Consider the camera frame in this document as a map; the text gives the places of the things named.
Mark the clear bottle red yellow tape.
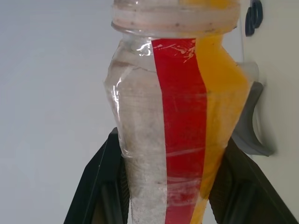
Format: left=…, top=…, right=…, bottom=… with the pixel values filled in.
left=101, top=0, right=249, bottom=224

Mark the grey curved plastic part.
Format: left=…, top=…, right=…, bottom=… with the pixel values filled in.
left=233, top=81, right=276, bottom=157

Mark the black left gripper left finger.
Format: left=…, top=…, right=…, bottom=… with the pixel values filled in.
left=64, top=127, right=129, bottom=224

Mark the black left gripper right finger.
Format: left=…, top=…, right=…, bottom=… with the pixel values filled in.
left=208, top=138, right=299, bottom=224

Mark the dark grey round ring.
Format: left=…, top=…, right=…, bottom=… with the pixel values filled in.
left=245, top=0, right=264, bottom=37

